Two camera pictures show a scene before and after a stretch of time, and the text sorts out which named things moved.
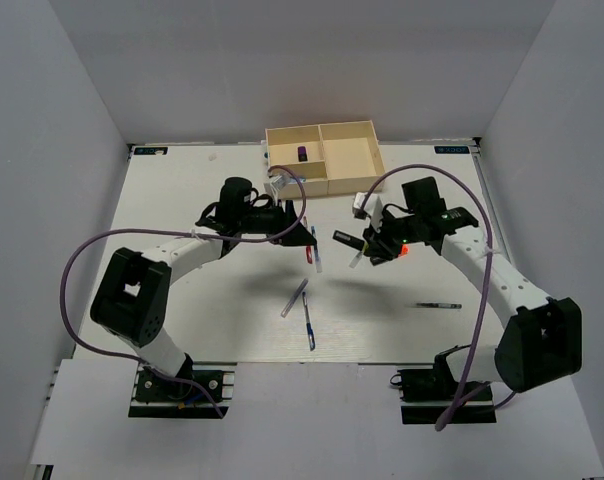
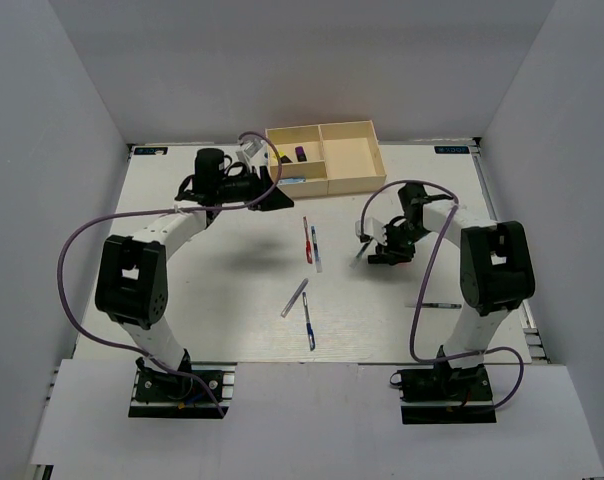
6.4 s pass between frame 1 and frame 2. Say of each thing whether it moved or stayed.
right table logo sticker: stayed
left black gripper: moved
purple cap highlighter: stayed
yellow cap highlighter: moved
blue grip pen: stayed
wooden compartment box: stayed
